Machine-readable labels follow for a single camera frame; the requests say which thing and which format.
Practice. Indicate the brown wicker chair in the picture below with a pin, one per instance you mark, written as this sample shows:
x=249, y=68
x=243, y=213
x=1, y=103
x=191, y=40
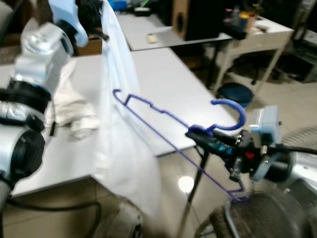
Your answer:
x=267, y=218

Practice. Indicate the black pen holder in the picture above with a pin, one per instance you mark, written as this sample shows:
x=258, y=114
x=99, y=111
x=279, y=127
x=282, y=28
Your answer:
x=237, y=27

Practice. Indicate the cream white garment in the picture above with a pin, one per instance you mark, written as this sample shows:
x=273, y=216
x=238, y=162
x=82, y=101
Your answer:
x=74, y=114

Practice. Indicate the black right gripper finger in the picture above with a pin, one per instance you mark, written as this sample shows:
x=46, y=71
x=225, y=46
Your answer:
x=217, y=148
x=204, y=135

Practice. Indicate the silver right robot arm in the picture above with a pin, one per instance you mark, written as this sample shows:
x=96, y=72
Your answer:
x=302, y=173

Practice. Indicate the black table leg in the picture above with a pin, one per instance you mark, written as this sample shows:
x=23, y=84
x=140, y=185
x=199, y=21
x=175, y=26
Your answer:
x=200, y=168

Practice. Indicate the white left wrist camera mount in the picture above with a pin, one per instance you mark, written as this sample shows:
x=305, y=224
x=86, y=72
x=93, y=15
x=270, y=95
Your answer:
x=67, y=12

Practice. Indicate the blue round stool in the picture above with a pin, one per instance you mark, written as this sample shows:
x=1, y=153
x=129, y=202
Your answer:
x=235, y=93

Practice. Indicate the small white side table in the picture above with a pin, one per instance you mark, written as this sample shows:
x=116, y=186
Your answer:
x=267, y=37

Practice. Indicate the blue plastic hanger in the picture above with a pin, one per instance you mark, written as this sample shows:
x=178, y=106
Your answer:
x=228, y=102

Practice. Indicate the white remote control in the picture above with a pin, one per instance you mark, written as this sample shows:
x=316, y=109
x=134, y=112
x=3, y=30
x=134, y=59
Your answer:
x=153, y=38

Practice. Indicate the white printed t-shirt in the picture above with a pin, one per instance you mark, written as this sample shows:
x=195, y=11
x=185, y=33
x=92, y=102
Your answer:
x=124, y=124

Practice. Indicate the wooden speaker box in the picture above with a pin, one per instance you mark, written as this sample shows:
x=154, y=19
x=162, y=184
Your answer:
x=198, y=20

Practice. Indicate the black floor fan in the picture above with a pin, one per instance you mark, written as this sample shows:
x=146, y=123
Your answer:
x=302, y=138

